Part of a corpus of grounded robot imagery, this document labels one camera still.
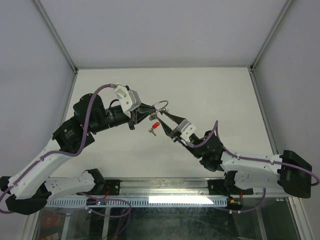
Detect metal keyring with clips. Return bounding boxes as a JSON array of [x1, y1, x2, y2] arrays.
[[149, 100, 169, 121]]

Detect key with red tag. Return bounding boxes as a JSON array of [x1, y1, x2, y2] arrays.
[[148, 121, 160, 137]]

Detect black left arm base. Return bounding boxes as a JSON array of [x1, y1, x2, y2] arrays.
[[82, 168, 122, 196]]

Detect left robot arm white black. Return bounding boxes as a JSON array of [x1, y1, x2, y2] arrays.
[[0, 93, 157, 215]]

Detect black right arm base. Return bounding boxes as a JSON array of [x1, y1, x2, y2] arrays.
[[207, 171, 254, 197]]

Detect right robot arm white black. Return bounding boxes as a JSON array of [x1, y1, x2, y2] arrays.
[[160, 110, 313, 199]]

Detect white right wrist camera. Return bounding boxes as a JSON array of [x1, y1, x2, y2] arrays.
[[177, 119, 197, 142]]

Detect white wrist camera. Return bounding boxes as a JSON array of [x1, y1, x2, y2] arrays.
[[114, 84, 142, 118], [177, 119, 197, 142]]

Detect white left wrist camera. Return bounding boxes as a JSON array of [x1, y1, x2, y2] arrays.
[[114, 84, 142, 118]]

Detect aluminium mounting rail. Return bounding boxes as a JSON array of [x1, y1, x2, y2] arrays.
[[47, 176, 300, 198]]

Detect right aluminium frame post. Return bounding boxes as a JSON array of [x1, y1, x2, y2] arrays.
[[247, 0, 296, 154]]

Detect aluminium frame post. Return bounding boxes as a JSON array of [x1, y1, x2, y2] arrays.
[[31, 0, 79, 126], [247, 0, 296, 154]]

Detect white slotted cable duct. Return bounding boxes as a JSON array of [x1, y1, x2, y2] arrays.
[[46, 195, 227, 209]]

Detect left aluminium frame post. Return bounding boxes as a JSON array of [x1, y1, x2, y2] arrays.
[[31, 0, 79, 126]]

